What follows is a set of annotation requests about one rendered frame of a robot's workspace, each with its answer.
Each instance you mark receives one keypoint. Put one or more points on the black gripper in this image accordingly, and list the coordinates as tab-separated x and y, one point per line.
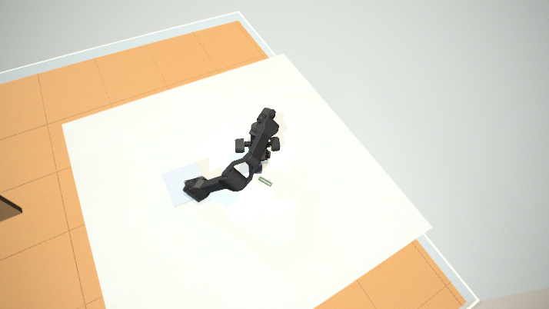
240	144

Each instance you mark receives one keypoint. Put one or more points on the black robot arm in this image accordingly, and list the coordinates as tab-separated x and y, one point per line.
231	178

